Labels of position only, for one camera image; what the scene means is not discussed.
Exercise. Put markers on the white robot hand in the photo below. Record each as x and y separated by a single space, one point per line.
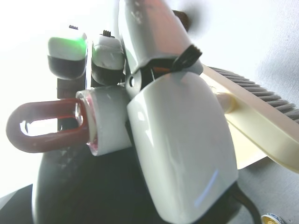
182 140

